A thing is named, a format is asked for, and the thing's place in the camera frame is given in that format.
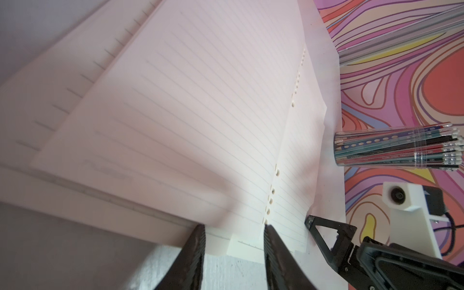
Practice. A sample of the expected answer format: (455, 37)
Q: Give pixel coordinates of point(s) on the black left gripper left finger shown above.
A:
(186, 272)

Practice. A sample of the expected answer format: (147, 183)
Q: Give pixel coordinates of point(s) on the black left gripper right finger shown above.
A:
(283, 272)

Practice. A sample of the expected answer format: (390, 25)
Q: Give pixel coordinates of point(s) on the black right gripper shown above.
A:
(375, 266)

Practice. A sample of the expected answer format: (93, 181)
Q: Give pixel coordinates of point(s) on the white lined notebook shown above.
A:
(152, 116)

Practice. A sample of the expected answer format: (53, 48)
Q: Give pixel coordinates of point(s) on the clear cup of pencils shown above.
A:
(437, 146)

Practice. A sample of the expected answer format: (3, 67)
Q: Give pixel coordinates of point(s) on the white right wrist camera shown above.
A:
(410, 218)

